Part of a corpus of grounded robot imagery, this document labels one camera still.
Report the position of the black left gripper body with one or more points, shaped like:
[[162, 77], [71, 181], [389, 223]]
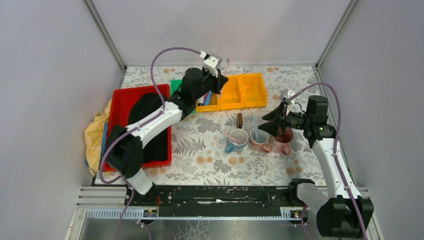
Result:
[[215, 84]]

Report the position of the floral orange-handled mug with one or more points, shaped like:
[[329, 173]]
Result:
[[259, 140]]

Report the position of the blue cloth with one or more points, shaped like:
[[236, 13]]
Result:
[[103, 139]]

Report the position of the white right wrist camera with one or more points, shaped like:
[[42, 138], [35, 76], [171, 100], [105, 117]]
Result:
[[287, 103]]

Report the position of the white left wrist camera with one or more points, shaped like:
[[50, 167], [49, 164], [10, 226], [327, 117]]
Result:
[[212, 62]]

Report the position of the blue ceramic mug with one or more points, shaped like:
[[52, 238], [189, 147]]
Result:
[[238, 139]]

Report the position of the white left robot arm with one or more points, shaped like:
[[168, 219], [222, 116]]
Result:
[[145, 130]]

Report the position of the white toothpaste tube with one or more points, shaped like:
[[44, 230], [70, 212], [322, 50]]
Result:
[[200, 101]]

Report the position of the red plastic tray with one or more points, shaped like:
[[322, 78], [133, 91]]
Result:
[[119, 106]]

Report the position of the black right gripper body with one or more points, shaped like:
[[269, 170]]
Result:
[[294, 120]]

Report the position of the green plastic bin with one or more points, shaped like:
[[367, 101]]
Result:
[[175, 85]]

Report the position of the yellow bin with toothbrushes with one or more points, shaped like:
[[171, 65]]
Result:
[[231, 96]]

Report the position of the pink toothbrush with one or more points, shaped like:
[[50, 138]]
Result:
[[228, 61], [230, 137]]

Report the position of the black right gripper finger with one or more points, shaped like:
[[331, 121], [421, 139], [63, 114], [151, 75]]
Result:
[[278, 112], [272, 127]]

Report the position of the black cloth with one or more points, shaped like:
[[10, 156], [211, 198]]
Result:
[[157, 148]]

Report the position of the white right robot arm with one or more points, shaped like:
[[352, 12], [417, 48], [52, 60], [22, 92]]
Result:
[[342, 212]]

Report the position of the blue toothpaste tube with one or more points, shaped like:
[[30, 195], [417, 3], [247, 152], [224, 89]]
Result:
[[210, 99]]

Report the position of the yellow bin with toothpaste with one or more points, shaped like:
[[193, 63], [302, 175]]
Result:
[[214, 105]]

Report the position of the yellow cloth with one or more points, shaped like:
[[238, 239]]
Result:
[[92, 136]]

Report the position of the yellow bin with mugs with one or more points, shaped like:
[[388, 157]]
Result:
[[253, 90]]

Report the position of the pink pumpkin-face mug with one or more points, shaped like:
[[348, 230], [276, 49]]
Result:
[[281, 143]]

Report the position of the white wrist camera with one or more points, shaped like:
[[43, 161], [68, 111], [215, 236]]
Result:
[[212, 62], [287, 103]]

